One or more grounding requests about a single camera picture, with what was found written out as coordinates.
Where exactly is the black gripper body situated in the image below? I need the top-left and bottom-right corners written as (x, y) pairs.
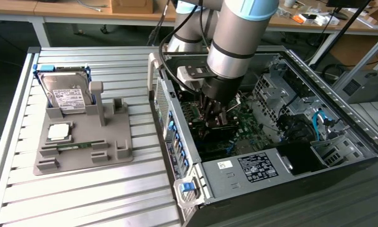
top-left (201, 76), bottom-right (243, 105)

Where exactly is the metal socket cover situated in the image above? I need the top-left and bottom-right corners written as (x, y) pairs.
top-left (227, 94), bottom-right (242, 112)

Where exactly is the black RAM slot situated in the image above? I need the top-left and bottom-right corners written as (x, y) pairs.
top-left (189, 120), bottom-right (209, 129)

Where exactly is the green motherboard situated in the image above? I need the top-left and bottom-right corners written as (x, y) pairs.
top-left (177, 89), bottom-right (271, 162)

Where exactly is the open black PC case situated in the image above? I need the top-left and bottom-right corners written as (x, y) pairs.
top-left (146, 46), bottom-right (378, 227)

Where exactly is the grey power supply unit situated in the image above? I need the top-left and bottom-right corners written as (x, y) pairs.
top-left (197, 148), bottom-right (295, 204)

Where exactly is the blue case latch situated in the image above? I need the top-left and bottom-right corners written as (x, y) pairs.
top-left (178, 182), bottom-right (194, 193)

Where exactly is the orange box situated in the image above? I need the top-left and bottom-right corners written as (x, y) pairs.
top-left (293, 13), bottom-right (318, 25)

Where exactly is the grey plastic parts rack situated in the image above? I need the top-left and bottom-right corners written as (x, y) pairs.
top-left (33, 81), bottom-right (134, 176)

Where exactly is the silver disk bay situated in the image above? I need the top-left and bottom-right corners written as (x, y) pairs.
top-left (310, 134), bottom-right (378, 166)

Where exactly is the white box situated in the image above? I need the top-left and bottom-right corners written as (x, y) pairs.
top-left (314, 15), bottom-right (341, 26)

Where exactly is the silver hard disk drive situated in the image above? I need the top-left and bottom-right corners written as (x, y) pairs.
top-left (37, 70), bottom-right (90, 115)

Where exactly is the grey computer tower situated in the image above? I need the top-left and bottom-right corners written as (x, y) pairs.
top-left (331, 69), bottom-right (378, 105)

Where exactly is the brown cardboard box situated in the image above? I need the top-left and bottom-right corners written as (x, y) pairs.
top-left (109, 0), bottom-right (156, 14)

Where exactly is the black slanted pole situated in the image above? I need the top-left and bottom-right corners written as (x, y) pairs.
top-left (307, 0), bottom-right (374, 70)

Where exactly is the green RAM stick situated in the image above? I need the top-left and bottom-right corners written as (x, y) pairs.
top-left (54, 141), bottom-right (105, 150)

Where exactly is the silver CPU chip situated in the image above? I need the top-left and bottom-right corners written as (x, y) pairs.
top-left (46, 123), bottom-right (72, 140)

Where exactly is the black monitor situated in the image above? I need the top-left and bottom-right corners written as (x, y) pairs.
top-left (326, 0), bottom-right (373, 20)

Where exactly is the cluttered wooden desk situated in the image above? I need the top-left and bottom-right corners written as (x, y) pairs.
top-left (266, 0), bottom-right (378, 67)

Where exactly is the blue disk carrier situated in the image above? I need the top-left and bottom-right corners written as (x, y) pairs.
top-left (32, 63), bottom-right (97, 107)

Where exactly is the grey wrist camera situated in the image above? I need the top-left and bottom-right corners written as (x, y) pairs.
top-left (175, 65), bottom-right (213, 89)

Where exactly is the black wire bundle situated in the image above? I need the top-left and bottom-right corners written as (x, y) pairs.
top-left (275, 113), bottom-right (319, 143)

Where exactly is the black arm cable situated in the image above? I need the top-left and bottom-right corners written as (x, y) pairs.
top-left (146, 0), bottom-right (209, 96)

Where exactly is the blue SATA wire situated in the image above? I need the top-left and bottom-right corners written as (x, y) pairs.
top-left (311, 110), bottom-right (330, 142)

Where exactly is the aluminium profile frame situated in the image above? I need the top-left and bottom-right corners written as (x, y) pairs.
top-left (349, 39), bottom-right (378, 79)

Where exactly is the white cable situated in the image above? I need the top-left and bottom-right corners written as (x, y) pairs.
top-left (76, 0), bottom-right (110, 13)

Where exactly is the wooden desk white frame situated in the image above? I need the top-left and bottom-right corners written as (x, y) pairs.
top-left (0, 0), bottom-right (177, 47)

